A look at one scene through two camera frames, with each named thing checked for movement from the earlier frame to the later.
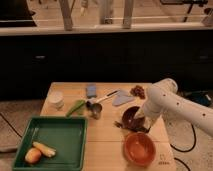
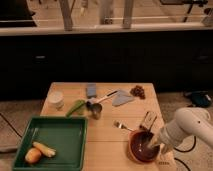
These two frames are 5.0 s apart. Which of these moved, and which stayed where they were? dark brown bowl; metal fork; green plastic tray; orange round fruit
Moved: dark brown bowl
Stayed: green plastic tray; metal fork; orange round fruit
